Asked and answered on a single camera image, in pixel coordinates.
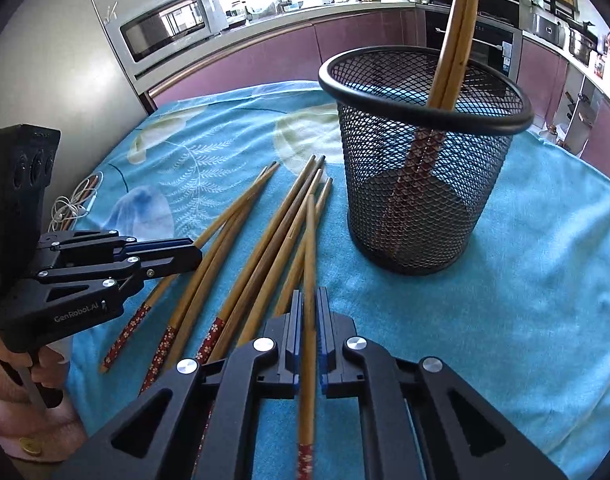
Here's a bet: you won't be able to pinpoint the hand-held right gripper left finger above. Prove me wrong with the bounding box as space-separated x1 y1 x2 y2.
50 290 304 480

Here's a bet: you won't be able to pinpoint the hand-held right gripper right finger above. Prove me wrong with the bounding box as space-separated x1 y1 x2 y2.
317 287 568 480

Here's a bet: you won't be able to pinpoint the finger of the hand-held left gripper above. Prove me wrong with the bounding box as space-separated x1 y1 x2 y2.
38 229 197 264
34 245 205 307

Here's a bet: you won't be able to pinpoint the bamboo chopstick floral red handle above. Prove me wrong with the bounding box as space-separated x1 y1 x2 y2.
397 0 480 261
385 0 473 261
297 194 317 480
99 161 281 375

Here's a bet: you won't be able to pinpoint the bunch of bamboo chopsticks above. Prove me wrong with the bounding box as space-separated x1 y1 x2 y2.
138 154 334 466

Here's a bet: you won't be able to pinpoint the black mesh utensil holder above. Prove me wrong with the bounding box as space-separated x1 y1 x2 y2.
319 46 534 276

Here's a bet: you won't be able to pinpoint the person's left forearm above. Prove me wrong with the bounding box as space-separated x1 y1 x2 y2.
0 392 90 461

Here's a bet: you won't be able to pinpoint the person's left hand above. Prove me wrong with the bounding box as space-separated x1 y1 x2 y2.
0 332 70 411

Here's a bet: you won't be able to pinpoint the silver refrigerator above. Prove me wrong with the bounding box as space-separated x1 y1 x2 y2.
0 0 168 171

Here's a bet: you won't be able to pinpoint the blue floral blanket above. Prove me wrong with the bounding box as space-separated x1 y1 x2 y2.
65 79 610 480

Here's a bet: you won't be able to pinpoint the silver microwave oven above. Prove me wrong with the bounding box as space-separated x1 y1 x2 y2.
104 0 229 78

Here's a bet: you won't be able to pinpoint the purple kitchen cabinets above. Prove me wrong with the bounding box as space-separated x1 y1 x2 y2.
517 35 610 186
148 10 428 111

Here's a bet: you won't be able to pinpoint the black built-in oven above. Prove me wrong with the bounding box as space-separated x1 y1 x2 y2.
425 7 523 83

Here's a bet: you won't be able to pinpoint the silver stock pot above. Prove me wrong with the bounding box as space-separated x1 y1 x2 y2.
569 30 593 59

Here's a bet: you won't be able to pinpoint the white cable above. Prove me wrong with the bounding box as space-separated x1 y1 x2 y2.
49 171 105 233

